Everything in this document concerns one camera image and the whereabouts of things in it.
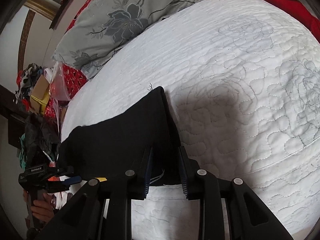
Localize red plastic-wrapped package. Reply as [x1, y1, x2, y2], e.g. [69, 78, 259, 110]
[44, 97, 60, 122]

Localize person's left hand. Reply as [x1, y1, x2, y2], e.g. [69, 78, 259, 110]
[32, 192, 57, 225]

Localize cardboard box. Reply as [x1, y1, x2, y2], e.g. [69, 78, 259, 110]
[29, 75, 52, 115]

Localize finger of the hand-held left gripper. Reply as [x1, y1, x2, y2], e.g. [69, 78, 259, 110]
[47, 175, 82, 193]
[49, 166, 75, 177]

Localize dark wooden shelf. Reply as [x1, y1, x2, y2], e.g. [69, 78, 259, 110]
[49, 0, 105, 30]

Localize plain red blanket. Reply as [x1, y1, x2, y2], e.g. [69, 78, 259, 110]
[255, 0, 320, 43]

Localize pile of clothes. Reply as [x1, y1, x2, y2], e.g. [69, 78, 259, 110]
[15, 64, 44, 105]

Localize black pants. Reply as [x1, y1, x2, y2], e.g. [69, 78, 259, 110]
[57, 86, 182, 187]

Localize grey floral pillow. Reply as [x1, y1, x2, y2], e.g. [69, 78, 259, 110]
[52, 0, 210, 79]

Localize white quilted bedspread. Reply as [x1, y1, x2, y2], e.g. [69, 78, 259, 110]
[60, 0, 320, 240]

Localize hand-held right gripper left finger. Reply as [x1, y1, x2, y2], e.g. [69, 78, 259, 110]
[35, 145, 154, 240]

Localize teal cloth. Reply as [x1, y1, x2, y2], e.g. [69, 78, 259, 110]
[19, 134, 28, 169]

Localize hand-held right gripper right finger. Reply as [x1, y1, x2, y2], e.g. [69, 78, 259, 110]
[177, 145, 294, 240]

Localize clear plastic bag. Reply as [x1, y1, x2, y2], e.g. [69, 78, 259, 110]
[44, 61, 72, 103]

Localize dark grey jacket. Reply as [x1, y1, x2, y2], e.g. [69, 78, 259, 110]
[24, 115, 62, 165]

